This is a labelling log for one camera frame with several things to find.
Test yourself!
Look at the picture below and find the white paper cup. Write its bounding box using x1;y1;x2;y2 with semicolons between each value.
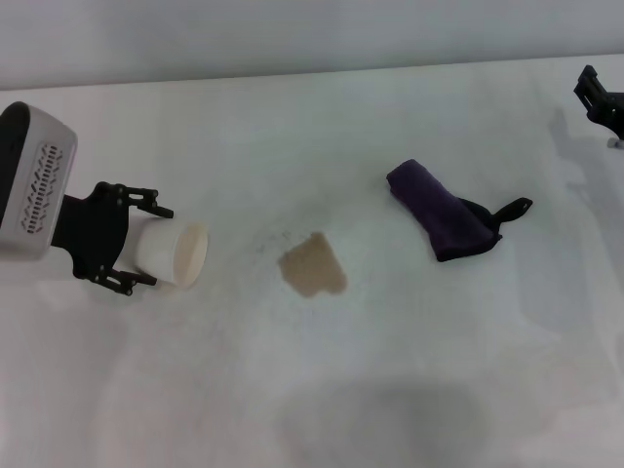
133;218;211;293

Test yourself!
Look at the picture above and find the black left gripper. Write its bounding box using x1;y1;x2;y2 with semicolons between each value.
48;181;176;297

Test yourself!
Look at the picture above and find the brown water stain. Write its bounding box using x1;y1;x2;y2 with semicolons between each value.
276;231;349;299

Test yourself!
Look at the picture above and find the purple rag with black trim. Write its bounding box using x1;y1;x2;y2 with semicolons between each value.
385;158;534;263

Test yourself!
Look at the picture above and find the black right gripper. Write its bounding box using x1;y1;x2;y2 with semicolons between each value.
572;64;624;141

